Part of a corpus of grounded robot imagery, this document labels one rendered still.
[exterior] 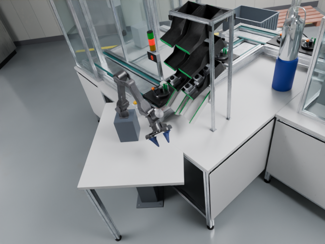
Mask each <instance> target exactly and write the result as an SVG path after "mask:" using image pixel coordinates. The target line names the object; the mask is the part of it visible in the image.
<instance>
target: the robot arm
mask: <svg viewBox="0 0 325 244"><path fill-rule="evenodd" d="M127 78H128V79H129V81H127V82H126V80H127ZM113 79H114V82H115V83H116V84H117V89H118V101H117V107H116V108H115V111H116V112H118V114H119V119H127V118H128V117H129V110H128V109H127V108H128V107H129V105H130V104H129V101H128V100H127V99H126V94H125V86H126V87H127V88H128V89H129V90H130V92H131V94H132V95H133V97H134V99H135V101H136V102H137V108H138V110H139V113H140V114H141V115H143V116H145V118H147V119H148V121H149V124H150V126H149V127H151V128H152V133H150V134H148V135H146V136H145V138H146V140H147V139H149V140H150V141H152V142H153V143H154V144H155V145H157V146H158V147H159V144H158V141H157V136H155V135H156V134H159V133H161V132H164V133H163V135H164V137H165V139H166V140H167V142H168V143H169V142H170V141H169V132H170V131H171V130H170V129H172V126H171V125H170V124H169V125H167V124H166V123H161V122H159V121H158V119H160V118H162V117H163V111H162V110H161V109H157V108H155V107H154V106H152V105H150V104H149V103H148V102H147V101H145V100H144V98H143V97H142V95H141V93H140V91H139V89H138V88H137V86H136V84H135V81H134V80H133V79H132V78H131V76H130V74H129V73H127V72H126V71H124V70H120V71H118V72H117V73H115V74H114V75H113Z"/></svg>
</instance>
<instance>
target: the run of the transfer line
mask: <svg viewBox="0 0 325 244"><path fill-rule="evenodd" d="M278 33H279V32H278V31H274V30H268V29H264V28H260V27H256V26H252V25H247V24H244V23H239V24H237V25H236V26H234V41H235V43H238V44H237V46H240V47H243V48H247V49H251V48H252V47H253V48H255V47H257V48H259V55H258V57H260V56H262V55H265V56H269V57H272V58H275V59H276V57H277V56H278V54H279V48H280V47H278V46H273V45H270V44H266V42H268V41H269V40H271V39H272V38H274V37H275V36H277V35H278ZM222 38H225V40H226V41H229V30H227V31H225V32H223V33H222ZM298 57H299V59H298V64H297V65H298V66H301V67H304V68H309V64H310V60H311V56H310V55H306V54H303V53H298Z"/></svg>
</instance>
